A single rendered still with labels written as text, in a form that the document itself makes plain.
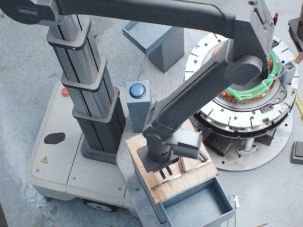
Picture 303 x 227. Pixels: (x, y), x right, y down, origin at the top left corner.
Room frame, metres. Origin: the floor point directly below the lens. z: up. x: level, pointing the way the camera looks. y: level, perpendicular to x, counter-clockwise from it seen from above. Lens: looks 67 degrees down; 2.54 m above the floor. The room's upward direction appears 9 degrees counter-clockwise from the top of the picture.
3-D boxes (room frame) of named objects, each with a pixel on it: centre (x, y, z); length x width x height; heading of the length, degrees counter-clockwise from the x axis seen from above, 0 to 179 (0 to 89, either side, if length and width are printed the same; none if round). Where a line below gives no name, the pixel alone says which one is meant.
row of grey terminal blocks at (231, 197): (0.40, -0.18, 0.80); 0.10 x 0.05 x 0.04; 89
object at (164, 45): (0.95, -0.08, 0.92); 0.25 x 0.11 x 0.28; 126
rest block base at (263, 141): (0.61, -0.36, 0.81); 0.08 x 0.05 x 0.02; 147
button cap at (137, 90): (0.72, 0.03, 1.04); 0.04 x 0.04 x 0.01
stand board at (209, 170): (0.49, -0.04, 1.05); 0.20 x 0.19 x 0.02; 18
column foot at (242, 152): (0.56, -0.29, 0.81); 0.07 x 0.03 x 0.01; 98
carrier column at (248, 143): (0.56, -0.29, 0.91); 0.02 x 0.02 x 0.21
